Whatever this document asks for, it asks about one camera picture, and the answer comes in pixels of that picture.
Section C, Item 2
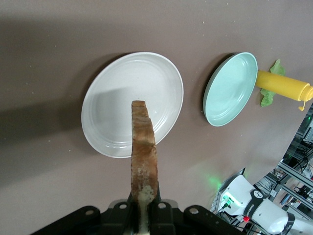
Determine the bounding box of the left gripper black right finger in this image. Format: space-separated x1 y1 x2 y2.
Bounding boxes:
149 181 245 235

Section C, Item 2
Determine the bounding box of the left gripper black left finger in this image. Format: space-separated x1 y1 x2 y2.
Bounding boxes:
29 193 137 235

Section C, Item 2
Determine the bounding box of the brown bread slice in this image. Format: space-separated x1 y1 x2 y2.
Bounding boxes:
131 100 158 235

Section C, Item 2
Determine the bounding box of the yellow mustard squeeze bottle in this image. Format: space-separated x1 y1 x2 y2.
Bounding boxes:
255 70 313 112

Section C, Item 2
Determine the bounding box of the green lettuce leaf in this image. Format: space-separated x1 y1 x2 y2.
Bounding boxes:
259 59 286 108

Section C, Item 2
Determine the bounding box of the beige plate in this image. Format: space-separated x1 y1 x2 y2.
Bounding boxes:
81 51 184 159

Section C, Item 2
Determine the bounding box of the mint green plate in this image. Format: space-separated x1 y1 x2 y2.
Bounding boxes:
202 52 259 127

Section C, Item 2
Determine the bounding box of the aluminium equipment rack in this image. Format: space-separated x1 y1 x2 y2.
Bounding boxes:
266 102 313 221

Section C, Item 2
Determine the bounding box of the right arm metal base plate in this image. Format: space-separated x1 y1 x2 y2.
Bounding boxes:
209 181 235 216

